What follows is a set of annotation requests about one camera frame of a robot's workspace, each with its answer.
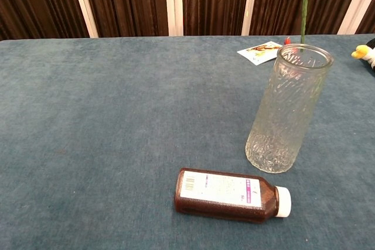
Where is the pink artificial flower bouquet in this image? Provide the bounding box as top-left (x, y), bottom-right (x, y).
top-left (298, 0), bottom-right (316, 57)

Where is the clear textured glass vase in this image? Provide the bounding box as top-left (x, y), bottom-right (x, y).
top-left (245, 43), bottom-right (335, 174)

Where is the blue table cloth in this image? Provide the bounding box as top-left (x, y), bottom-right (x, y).
top-left (0, 33), bottom-right (375, 250)

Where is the brown medicine bottle white cap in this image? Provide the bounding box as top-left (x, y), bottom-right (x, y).
top-left (173, 167), bottom-right (292, 223)

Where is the white picture card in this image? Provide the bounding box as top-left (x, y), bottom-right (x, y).
top-left (237, 41), bottom-right (284, 66)

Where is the dark brown curtain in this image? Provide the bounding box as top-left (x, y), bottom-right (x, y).
top-left (0, 0), bottom-right (375, 41)

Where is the black white penguin plush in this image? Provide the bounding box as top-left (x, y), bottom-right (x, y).
top-left (351, 37), bottom-right (375, 72)

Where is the white partition frame post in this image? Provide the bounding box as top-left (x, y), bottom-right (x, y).
top-left (163, 0), bottom-right (184, 37)
top-left (241, 0), bottom-right (260, 36)
top-left (68, 0), bottom-right (99, 39)
top-left (336, 0), bottom-right (375, 35)

